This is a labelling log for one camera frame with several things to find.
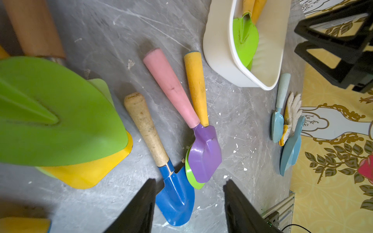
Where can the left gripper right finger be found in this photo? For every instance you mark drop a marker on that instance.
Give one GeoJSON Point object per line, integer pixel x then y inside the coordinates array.
{"type": "Point", "coordinates": [241, 216]}

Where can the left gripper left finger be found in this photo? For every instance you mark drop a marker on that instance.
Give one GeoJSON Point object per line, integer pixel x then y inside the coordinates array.
{"type": "Point", "coordinates": [137, 217]}

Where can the blue metal shovel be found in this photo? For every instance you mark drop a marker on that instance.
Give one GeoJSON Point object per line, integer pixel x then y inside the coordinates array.
{"type": "Point", "coordinates": [176, 199]}

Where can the purple shovel pink handle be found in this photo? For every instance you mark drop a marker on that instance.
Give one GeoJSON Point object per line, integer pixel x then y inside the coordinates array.
{"type": "Point", "coordinates": [160, 68]}

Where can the light blue small shovel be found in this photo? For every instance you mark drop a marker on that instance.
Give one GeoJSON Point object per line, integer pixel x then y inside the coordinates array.
{"type": "Point", "coordinates": [277, 117]}

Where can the green leaf shovel horizontal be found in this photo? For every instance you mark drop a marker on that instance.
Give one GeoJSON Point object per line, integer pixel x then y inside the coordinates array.
{"type": "Point", "coordinates": [245, 49]}

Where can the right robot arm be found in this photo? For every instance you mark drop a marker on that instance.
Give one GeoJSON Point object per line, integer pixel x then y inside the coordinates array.
{"type": "Point", "coordinates": [356, 64]}

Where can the yellow shovel left pile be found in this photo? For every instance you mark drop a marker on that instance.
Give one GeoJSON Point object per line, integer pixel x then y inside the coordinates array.
{"type": "Point", "coordinates": [87, 171]}

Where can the green shovel left pile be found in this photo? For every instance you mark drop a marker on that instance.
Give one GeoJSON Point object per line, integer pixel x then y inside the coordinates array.
{"type": "Point", "coordinates": [35, 30]}

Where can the white storage box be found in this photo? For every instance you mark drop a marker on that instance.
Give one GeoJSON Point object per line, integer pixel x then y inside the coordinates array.
{"type": "Point", "coordinates": [220, 52]}

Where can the light blue dustpan scoop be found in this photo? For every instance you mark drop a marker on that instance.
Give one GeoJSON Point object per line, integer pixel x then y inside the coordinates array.
{"type": "Point", "coordinates": [292, 147]}

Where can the white work glove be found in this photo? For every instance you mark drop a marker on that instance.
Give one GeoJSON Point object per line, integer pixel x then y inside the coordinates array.
{"type": "Point", "coordinates": [292, 114]}

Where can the yellow handle tool front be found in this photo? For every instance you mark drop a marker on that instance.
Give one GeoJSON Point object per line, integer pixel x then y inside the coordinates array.
{"type": "Point", "coordinates": [25, 225]}

